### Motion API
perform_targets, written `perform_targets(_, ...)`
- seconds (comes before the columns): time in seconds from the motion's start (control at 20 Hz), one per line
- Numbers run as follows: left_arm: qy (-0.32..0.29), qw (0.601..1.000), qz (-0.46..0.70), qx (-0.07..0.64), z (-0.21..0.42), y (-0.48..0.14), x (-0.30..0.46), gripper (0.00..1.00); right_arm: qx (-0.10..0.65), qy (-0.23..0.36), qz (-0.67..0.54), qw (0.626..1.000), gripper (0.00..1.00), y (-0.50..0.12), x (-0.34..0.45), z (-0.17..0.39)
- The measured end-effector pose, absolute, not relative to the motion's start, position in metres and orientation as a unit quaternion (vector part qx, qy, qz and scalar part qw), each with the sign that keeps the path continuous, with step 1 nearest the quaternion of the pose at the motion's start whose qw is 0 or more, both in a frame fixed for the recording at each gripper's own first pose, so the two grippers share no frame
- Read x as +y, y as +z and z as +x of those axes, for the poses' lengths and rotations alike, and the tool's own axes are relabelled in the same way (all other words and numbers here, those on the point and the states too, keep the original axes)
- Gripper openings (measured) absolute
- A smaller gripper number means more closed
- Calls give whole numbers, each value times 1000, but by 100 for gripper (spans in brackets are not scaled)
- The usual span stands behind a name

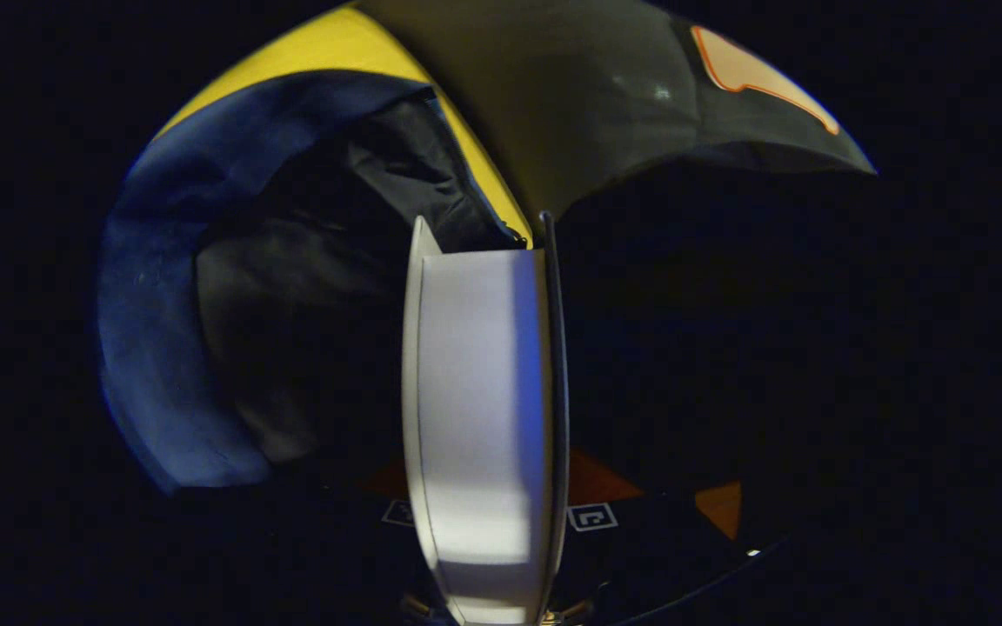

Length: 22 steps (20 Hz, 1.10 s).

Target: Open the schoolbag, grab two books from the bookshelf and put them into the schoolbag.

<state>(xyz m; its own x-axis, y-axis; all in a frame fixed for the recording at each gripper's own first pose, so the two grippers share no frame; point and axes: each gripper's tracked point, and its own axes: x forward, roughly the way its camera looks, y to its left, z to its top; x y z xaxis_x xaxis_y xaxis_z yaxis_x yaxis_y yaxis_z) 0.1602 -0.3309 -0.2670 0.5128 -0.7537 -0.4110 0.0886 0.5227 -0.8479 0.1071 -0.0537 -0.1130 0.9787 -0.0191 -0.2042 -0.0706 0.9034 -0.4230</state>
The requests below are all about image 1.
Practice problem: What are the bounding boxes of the black book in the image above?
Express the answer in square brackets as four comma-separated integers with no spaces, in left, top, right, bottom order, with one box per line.
[401,211,571,626]

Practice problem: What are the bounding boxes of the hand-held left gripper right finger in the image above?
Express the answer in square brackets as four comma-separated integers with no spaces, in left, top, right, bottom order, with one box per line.
[551,447,756,616]

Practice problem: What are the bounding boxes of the black backdrop cloth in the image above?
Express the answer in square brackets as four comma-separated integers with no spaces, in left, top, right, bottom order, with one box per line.
[353,0,876,223]

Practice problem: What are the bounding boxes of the blue schoolbag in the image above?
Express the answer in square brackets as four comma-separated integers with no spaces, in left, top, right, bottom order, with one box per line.
[99,70,880,523]

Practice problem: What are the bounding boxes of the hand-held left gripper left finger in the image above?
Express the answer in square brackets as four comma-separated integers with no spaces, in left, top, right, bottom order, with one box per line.
[275,458,451,611]

